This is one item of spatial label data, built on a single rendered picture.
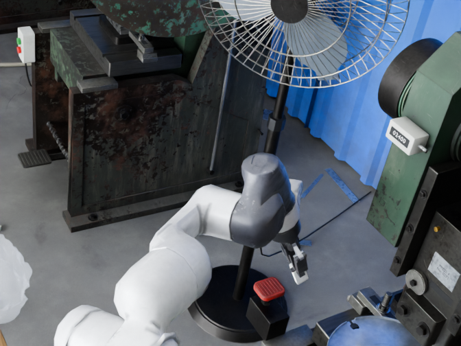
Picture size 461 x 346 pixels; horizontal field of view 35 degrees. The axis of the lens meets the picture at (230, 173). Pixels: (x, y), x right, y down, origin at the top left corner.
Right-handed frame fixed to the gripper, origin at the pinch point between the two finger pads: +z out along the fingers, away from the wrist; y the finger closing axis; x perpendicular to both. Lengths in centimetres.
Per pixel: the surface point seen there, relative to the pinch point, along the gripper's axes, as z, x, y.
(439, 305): -1.8, 19.4, 25.9
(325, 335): 20.2, -0.5, 6.1
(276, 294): 11.1, -6.0, -5.2
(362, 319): 15.5, 8.3, 10.2
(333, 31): -18, 42, -47
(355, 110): 104, 85, -133
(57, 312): 65, -69, -81
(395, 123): -37.4, 25.5, 7.5
